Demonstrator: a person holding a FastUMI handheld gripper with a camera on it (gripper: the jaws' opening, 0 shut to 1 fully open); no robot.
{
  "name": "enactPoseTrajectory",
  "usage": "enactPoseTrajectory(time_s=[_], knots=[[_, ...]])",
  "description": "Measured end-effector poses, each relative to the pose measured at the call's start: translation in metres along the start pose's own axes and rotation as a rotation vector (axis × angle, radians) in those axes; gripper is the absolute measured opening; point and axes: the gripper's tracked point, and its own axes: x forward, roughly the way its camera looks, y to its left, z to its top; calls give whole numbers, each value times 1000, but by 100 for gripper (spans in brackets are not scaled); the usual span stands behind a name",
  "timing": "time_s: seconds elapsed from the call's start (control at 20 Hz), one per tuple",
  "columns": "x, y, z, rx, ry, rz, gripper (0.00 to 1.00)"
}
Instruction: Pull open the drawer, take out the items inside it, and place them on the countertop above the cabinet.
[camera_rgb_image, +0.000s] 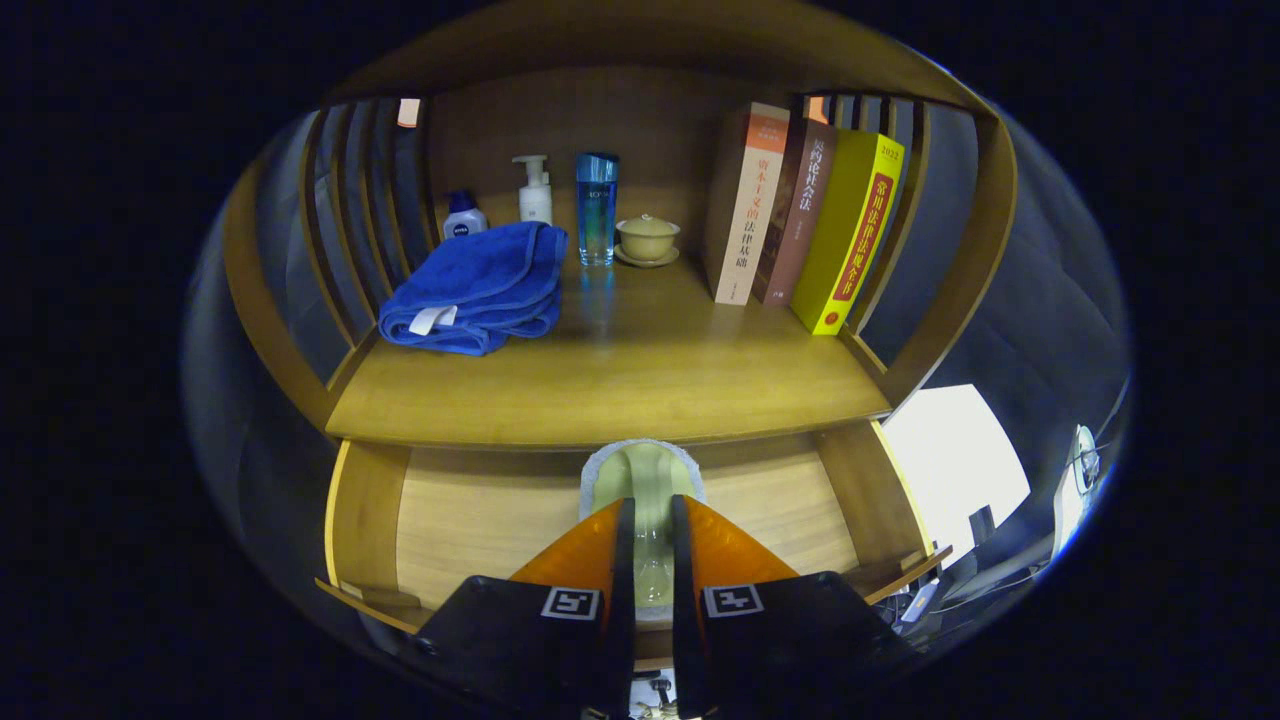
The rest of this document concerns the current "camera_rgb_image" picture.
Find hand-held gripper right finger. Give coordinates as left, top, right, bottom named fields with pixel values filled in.
left=670, top=494, right=916, bottom=719

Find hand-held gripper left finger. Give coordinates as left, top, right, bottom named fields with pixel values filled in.
left=405, top=497, right=638, bottom=719

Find wooden drawer with black knob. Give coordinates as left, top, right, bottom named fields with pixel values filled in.
left=315, top=420, right=951, bottom=671

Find wooden countertop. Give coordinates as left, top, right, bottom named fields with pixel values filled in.
left=325, top=255, right=893, bottom=451

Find white drawer unit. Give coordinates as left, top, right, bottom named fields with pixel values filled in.
left=882, top=384, right=1031, bottom=566

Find wooden cabinet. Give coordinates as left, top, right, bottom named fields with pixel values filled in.
left=222, top=5, right=1019, bottom=681

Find blue folded towel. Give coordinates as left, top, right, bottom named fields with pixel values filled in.
left=378, top=221, right=569, bottom=357

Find beige lidded teacup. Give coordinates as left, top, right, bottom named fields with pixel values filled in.
left=613, top=214, right=682, bottom=269

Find blue glass bottle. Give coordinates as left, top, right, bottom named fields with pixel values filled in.
left=575, top=152, right=620, bottom=268

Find yellow book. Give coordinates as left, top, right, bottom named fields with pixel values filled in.
left=790, top=130, right=906, bottom=336

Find white pump bottle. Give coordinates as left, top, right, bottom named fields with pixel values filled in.
left=512, top=154, right=554, bottom=227

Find cream book with orange spine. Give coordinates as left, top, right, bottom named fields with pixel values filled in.
left=702, top=102, right=791, bottom=306

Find small white blue-capped bottle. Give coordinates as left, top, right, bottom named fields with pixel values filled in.
left=443, top=189, right=490, bottom=241

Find brown book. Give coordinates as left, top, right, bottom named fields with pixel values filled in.
left=752, top=118, right=838, bottom=306

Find pale round bowl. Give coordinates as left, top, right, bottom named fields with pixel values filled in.
left=1070, top=425, right=1101, bottom=491

